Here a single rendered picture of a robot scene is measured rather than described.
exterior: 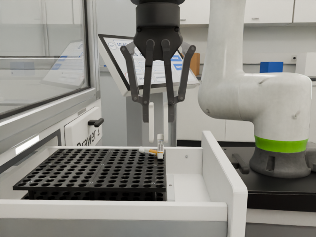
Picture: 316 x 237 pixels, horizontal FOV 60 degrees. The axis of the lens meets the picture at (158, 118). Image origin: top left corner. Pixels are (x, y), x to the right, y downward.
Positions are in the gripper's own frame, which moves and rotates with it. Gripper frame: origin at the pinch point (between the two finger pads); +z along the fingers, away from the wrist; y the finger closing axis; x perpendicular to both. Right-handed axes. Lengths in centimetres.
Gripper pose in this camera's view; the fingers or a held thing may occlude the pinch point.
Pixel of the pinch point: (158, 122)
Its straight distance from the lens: 50.2
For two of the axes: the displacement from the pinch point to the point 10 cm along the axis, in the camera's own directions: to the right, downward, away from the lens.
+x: 0.2, -2.1, 9.8
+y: 10.0, 0.0, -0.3
